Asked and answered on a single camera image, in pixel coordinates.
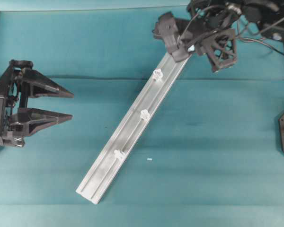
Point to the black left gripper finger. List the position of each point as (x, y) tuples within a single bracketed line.
[(28, 121), (41, 86)]

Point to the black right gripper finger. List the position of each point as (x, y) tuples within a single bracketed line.
[(182, 53), (167, 31)]

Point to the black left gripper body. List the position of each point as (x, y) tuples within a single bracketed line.
[(10, 87)]

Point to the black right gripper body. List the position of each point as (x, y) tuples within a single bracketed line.
[(218, 46)]

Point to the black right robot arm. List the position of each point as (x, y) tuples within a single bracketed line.
[(215, 25)]

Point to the silver aluminium rail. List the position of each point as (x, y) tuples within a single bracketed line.
[(119, 146)]

